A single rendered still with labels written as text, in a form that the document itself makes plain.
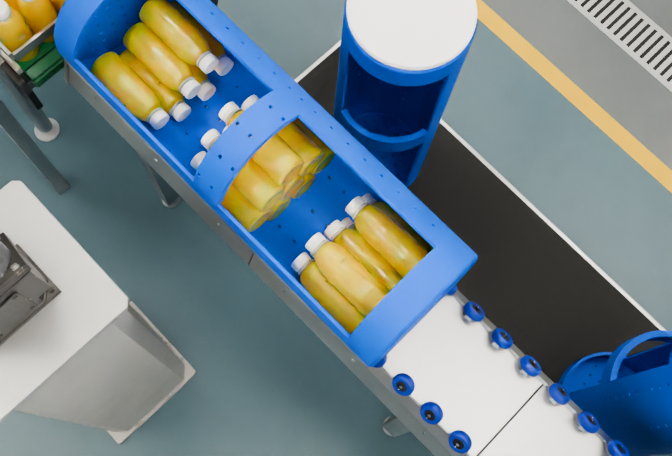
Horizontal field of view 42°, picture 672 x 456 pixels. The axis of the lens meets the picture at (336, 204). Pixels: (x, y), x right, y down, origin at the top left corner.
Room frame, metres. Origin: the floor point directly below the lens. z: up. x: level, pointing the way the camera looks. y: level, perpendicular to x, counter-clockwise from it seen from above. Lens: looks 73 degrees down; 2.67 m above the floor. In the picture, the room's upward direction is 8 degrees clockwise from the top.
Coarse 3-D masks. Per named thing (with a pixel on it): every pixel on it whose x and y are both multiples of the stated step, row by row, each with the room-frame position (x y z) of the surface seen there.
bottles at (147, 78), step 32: (128, 32) 0.78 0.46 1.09; (96, 64) 0.71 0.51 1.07; (128, 64) 0.74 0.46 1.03; (160, 64) 0.72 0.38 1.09; (224, 64) 0.75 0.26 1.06; (128, 96) 0.65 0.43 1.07; (160, 96) 0.68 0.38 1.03; (192, 96) 0.68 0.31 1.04; (224, 128) 0.61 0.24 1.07; (192, 160) 0.54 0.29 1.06; (288, 192) 0.51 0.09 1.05; (256, 224) 0.44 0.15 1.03; (352, 224) 0.47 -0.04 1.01; (320, 288) 0.32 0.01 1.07; (352, 320) 0.27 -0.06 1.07
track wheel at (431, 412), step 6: (426, 402) 0.15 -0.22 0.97; (432, 402) 0.16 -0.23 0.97; (420, 408) 0.14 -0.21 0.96; (426, 408) 0.14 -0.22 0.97; (432, 408) 0.14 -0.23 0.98; (438, 408) 0.15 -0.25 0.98; (420, 414) 0.13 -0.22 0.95; (426, 414) 0.13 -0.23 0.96; (432, 414) 0.13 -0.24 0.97; (438, 414) 0.13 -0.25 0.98; (426, 420) 0.12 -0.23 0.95; (432, 420) 0.12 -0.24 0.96; (438, 420) 0.12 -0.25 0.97
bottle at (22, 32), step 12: (12, 12) 0.81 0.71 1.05; (0, 24) 0.78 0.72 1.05; (12, 24) 0.78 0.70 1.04; (24, 24) 0.80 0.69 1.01; (0, 36) 0.77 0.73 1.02; (12, 36) 0.77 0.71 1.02; (24, 36) 0.79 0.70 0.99; (12, 48) 0.77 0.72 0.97; (36, 48) 0.79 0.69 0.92; (24, 60) 0.77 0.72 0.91
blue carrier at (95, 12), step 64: (128, 0) 0.86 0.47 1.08; (192, 0) 0.81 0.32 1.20; (256, 64) 0.69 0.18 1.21; (192, 128) 0.64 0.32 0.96; (256, 128) 0.56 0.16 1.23; (320, 128) 0.58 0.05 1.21; (320, 192) 0.54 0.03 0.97; (384, 192) 0.48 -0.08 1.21; (448, 256) 0.38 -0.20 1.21; (384, 320) 0.26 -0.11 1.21
